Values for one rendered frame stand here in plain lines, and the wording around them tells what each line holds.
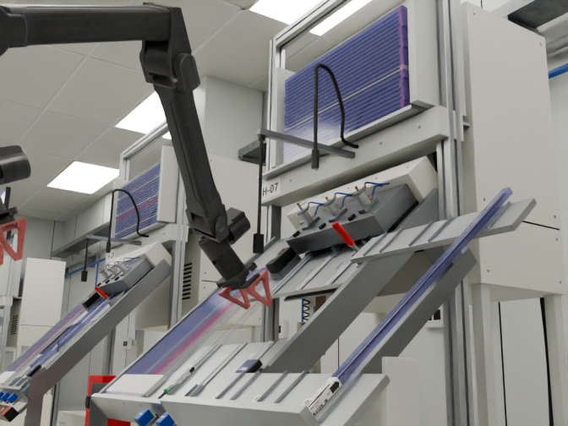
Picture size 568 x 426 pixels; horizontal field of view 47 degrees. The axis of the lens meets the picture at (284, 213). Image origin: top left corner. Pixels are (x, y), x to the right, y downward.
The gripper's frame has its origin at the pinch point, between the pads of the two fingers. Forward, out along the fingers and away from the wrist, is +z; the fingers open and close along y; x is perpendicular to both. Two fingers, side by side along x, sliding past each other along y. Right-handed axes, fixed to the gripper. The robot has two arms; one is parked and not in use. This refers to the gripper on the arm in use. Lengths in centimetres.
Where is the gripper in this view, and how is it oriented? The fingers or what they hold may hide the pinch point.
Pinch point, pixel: (257, 303)
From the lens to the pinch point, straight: 154.9
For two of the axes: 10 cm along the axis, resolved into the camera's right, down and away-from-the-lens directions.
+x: -6.2, 5.6, -5.5
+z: 5.6, 8.0, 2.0
